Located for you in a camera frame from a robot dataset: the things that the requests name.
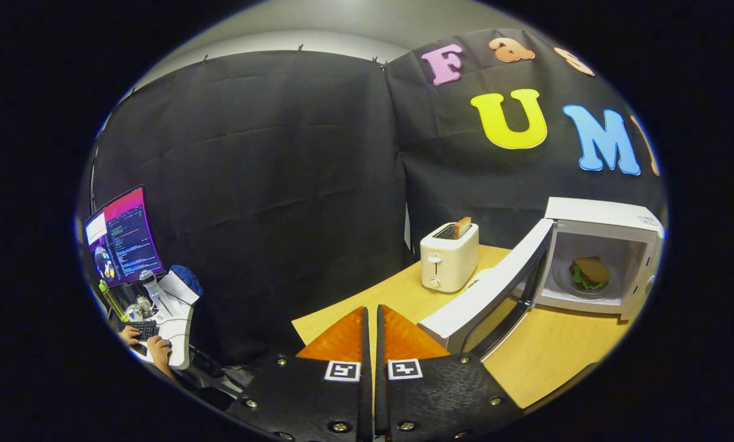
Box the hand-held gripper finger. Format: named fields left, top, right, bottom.
left=374, top=304, right=525, bottom=442
left=226, top=306, right=374, bottom=442

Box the brown bread lettuce sandwich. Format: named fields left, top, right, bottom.
left=569, top=257, right=611, bottom=292

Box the white microwave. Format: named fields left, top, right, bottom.
left=417, top=197, right=665, bottom=361

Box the white toaster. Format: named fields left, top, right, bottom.
left=420, top=222, right=480, bottom=293

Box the black keyboard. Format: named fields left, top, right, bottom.
left=118, top=320, right=159, bottom=342

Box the clear plastic bottle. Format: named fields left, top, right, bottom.
left=139, top=270, right=171, bottom=320

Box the yellow green bottle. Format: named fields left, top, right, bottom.
left=99, top=280, right=128, bottom=323

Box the computer monitor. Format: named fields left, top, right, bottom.
left=83, top=185, right=166, bottom=289

